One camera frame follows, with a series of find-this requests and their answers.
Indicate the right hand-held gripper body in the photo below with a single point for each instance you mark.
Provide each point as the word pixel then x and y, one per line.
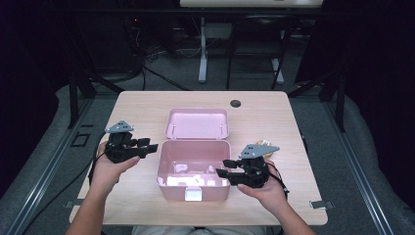
pixel 254 171

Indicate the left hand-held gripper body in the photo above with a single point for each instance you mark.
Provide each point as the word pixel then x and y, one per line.
pixel 119 151

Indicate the pink storage box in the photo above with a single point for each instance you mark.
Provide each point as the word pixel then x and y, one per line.
pixel 195 153

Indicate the person's left hand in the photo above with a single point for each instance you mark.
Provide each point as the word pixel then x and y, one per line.
pixel 106 173

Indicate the person's right hand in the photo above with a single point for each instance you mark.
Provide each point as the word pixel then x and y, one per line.
pixel 270 192

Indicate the black metal stand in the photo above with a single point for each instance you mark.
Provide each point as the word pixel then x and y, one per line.
pixel 341 101
pixel 73 98

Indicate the person's light trousers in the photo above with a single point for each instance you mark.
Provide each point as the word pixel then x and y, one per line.
pixel 169 231

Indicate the dark computer equipment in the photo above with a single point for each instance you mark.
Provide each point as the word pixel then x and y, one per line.
pixel 130 39

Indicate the white desk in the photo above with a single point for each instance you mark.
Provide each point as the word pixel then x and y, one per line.
pixel 248 2

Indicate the grey table bracket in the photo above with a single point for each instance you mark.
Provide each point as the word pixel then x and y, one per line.
pixel 70 204
pixel 321 204

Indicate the aluminium floor rail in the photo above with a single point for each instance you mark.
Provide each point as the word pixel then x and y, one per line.
pixel 359 169
pixel 49 169

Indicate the black metal chair frame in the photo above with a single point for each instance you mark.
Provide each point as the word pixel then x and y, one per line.
pixel 257 23

